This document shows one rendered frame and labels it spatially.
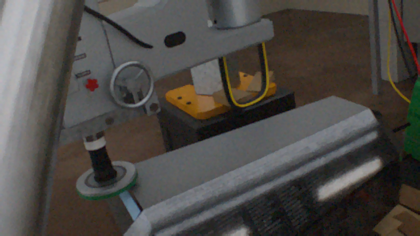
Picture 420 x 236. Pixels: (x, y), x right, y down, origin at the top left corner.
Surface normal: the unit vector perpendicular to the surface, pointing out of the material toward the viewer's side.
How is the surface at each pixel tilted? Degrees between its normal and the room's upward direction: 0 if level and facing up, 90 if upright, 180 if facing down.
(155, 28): 90
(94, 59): 90
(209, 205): 45
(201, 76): 90
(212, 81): 90
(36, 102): 77
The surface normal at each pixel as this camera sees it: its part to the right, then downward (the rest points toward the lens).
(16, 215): 0.81, -0.18
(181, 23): 0.56, 0.22
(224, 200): 0.20, -0.47
